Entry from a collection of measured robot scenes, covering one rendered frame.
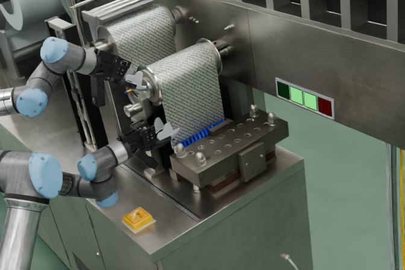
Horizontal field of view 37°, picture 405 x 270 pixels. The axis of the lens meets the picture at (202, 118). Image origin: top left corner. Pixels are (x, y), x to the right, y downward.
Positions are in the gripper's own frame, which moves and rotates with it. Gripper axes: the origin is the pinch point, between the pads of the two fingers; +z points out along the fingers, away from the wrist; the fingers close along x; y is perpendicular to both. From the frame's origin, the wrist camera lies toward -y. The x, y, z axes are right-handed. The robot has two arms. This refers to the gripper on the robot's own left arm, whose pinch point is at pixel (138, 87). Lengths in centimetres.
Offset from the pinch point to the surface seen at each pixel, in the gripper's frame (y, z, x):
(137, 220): -38.9, 7.5, -16.4
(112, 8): 21.2, -2.4, 29.2
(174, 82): 6.1, 9.5, -4.3
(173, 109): -2.5, 13.8, -4.3
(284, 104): 13, 213, 123
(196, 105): 1.3, 22.3, -4.3
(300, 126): 4, 202, 93
